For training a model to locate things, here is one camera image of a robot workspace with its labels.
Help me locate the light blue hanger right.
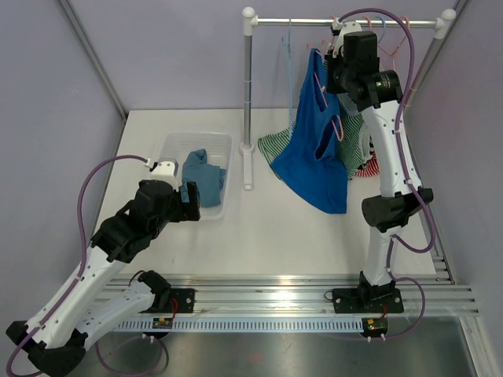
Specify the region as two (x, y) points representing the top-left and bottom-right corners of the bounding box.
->
(376, 16), (387, 45)

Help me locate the red white striped tank top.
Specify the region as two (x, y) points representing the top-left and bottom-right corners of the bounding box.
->
(354, 153), (380, 178)

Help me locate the pink hanger far right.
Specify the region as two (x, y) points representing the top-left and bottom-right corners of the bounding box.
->
(377, 16), (407, 70)

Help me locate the teal blue tank top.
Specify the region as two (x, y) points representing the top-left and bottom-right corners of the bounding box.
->
(182, 149), (227, 208)

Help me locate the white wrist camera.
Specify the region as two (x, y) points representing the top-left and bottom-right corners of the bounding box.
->
(149, 159), (178, 189)
(331, 20), (362, 39)

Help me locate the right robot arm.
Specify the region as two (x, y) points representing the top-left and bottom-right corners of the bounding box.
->
(325, 31), (433, 314)

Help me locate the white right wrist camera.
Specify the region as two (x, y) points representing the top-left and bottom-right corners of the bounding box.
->
(331, 20), (362, 39)

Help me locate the light blue wire hanger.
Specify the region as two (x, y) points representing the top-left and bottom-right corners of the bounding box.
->
(281, 18), (293, 138)

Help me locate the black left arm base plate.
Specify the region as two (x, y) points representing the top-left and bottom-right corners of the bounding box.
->
(146, 288), (196, 314)

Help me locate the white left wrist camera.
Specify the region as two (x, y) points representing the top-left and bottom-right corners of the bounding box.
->
(149, 159), (178, 189)

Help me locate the royal blue tank top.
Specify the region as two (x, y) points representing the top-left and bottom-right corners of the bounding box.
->
(271, 48), (348, 214)

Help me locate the aluminium corner frame post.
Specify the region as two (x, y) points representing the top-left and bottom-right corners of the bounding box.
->
(58, 0), (129, 123)

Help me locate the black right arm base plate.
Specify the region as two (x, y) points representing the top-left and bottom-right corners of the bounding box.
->
(332, 288), (404, 314)

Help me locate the white metal clothes rack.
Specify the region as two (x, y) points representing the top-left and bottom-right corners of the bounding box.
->
(238, 6), (457, 192)

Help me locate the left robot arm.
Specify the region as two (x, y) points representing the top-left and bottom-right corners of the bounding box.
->
(6, 180), (200, 376)

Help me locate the white slotted cable duct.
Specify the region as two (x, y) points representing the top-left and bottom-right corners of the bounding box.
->
(115, 317), (363, 333)

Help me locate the green white striped tank top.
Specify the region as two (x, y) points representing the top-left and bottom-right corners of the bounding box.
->
(258, 109), (376, 180)

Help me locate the white plastic perforated basket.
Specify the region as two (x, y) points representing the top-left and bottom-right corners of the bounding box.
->
(159, 131), (234, 221)

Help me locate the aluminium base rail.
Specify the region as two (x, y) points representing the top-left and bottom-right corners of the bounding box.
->
(92, 274), (480, 317)

